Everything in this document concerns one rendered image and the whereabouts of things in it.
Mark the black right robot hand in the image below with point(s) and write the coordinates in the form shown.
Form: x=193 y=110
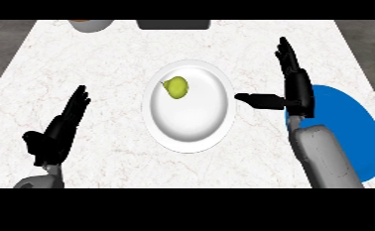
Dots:
x=298 y=86

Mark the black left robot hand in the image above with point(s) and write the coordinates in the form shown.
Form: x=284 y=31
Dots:
x=61 y=131

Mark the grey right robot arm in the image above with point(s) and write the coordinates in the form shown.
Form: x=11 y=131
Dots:
x=323 y=155

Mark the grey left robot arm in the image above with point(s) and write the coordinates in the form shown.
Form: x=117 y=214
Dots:
x=44 y=178

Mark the blue plate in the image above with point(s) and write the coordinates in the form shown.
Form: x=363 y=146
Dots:
x=349 y=126

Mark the white plate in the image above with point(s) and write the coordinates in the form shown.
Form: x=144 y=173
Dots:
x=190 y=106

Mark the green pear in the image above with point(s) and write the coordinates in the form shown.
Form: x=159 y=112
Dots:
x=178 y=88

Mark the dark grey rectangular appliance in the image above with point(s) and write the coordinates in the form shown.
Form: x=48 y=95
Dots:
x=174 y=24

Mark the grey bowl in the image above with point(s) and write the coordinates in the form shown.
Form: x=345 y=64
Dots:
x=91 y=25

